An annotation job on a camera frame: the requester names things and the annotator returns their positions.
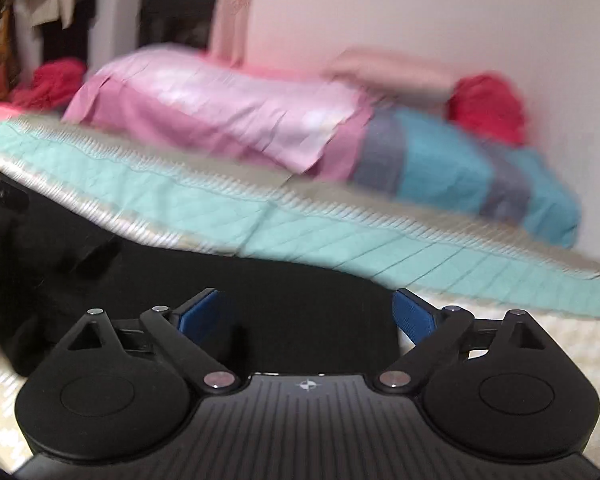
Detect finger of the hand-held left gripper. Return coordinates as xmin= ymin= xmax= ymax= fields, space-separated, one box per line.
xmin=0 ymin=167 xmax=30 ymax=212

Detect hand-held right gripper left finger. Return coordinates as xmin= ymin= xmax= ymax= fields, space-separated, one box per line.
xmin=66 ymin=287 xmax=238 ymax=395

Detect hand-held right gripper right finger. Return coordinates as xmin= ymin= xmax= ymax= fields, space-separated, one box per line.
xmin=372 ymin=287 xmax=552 ymax=395

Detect black pants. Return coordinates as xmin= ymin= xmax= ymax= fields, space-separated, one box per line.
xmin=0 ymin=169 xmax=402 ymax=380

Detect teal and white quilted blanket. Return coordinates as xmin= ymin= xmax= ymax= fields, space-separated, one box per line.
xmin=0 ymin=112 xmax=600 ymax=463

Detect red cloth bundle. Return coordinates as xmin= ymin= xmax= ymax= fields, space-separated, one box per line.
xmin=446 ymin=73 xmax=529 ymax=147
xmin=11 ymin=57 xmax=90 ymax=112

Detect teal and grey striped blanket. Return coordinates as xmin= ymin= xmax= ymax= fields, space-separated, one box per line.
xmin=351 ymin=106 xmax=583 ymax=250

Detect pink folded blanket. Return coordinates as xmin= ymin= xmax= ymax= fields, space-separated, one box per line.
xmin=61 ymin=44 xmax=377 ymax=183

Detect pale pink pillow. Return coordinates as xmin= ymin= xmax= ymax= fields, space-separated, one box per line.
xmin=324 ymin=48 xmax=462 ymax=102

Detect pale pink hanging cloth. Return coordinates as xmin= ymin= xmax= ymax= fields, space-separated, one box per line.
xmin=209 ymin=0 xmax=260 ymax=67

